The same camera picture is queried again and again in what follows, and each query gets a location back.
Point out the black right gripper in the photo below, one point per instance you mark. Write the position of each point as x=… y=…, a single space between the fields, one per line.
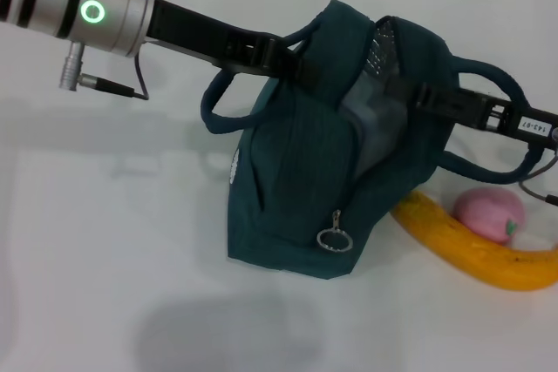
x=540 y=128

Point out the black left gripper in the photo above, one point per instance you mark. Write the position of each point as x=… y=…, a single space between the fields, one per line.
x=196 y=34

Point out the dark teal lunch bag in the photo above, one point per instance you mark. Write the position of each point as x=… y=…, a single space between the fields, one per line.
x=296 y=163

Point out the pink toy peach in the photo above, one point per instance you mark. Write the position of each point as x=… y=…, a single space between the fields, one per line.
x=484 y=211

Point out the yellow banana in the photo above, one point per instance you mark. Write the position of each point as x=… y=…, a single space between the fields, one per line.
x=462 y=250

